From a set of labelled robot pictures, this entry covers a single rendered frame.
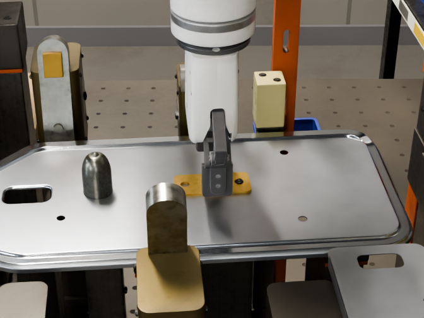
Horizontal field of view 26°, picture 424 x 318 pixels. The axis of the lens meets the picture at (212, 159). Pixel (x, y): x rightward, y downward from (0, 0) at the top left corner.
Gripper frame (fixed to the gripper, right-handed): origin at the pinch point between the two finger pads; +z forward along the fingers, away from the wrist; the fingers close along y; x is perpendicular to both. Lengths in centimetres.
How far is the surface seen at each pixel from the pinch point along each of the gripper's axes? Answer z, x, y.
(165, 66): 103, 1, -223
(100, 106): 33, -16, -71
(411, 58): 104, 95, -222
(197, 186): 2.5, -1.8, 0.6
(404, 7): 1, 32, -41
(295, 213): 2.9, 8.2, 6.1
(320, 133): 2.6, 13.7, -9.2
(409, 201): 19.0, 28.5, -16.6
